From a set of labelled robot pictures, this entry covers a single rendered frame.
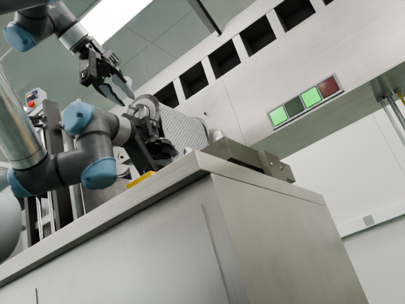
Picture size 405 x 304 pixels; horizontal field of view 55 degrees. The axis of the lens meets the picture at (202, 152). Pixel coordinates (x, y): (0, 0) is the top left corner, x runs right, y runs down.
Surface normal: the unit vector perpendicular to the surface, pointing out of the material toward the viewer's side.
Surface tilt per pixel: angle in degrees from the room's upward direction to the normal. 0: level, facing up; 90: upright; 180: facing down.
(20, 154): 152
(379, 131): 90
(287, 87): 90
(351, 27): 90
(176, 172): 90
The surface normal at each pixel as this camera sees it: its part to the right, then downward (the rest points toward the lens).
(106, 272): -0.58, -0.21
